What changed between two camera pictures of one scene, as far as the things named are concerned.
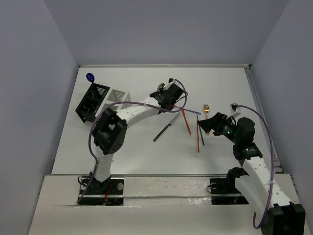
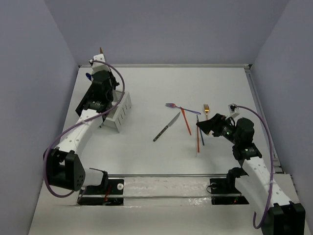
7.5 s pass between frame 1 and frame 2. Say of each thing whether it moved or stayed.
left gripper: moved
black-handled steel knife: stayed
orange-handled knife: stayed
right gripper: stayed
